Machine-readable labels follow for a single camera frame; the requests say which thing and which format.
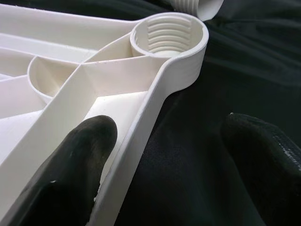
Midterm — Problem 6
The white plastic table leg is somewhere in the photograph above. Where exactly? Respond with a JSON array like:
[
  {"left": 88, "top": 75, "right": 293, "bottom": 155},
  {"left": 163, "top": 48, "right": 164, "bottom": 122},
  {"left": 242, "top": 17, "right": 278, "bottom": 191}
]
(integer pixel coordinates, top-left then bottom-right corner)
[{"left": 169, "top": 0, "right": 224, "bottom": 21}]

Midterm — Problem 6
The black cloth cover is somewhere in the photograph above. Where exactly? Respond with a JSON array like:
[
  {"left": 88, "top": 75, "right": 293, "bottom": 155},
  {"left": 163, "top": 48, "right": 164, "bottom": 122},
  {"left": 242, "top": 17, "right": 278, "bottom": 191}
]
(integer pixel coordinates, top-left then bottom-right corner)
[{"left": 22, "top": 0, "right": 301, "bottom": 226}]

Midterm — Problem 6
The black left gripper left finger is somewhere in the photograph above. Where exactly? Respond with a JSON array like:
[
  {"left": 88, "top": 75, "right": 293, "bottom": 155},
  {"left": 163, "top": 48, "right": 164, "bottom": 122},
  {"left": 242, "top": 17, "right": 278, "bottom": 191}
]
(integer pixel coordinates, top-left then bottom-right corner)
[{"left": 4, "top": 114, "right": 118, "bottom": 226}]

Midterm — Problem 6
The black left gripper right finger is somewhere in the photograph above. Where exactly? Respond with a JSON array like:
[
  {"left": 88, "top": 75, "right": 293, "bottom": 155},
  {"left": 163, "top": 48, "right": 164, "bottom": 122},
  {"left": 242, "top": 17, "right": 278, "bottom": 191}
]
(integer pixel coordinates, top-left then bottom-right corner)
[{"left": 222, "top": 113, "right": 301, "bottom": 226}]

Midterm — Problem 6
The white plastic table top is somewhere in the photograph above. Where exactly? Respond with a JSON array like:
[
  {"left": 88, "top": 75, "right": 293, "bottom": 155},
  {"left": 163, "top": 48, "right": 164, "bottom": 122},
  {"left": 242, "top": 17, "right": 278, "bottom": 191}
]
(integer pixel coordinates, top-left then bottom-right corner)
[{"left": 0, "top": 4, "right": 210, "bottom": 226}]

